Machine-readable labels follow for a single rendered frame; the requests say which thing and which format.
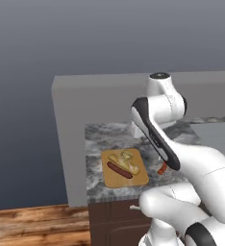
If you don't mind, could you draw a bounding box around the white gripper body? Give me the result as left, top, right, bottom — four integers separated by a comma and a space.
130, 121, 150, 140

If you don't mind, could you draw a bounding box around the yellow cheese piece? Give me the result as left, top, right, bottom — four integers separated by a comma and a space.
119, 150, 135, 161

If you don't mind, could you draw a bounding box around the dark red sausage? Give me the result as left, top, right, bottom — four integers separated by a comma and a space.
106, 160, 134, 180

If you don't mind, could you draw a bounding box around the wooden cutting board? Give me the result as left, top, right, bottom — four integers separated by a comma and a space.
100, 148, 150, 189

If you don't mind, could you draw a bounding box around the grey sink basin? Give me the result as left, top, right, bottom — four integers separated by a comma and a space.
189, 121, 225, 154

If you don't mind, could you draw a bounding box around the dark brown drawer front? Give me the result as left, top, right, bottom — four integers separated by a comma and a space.
87, 199, 153, 226

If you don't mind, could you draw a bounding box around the dark brown cupboard door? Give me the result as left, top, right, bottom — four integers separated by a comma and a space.
107, 223, 155, 246

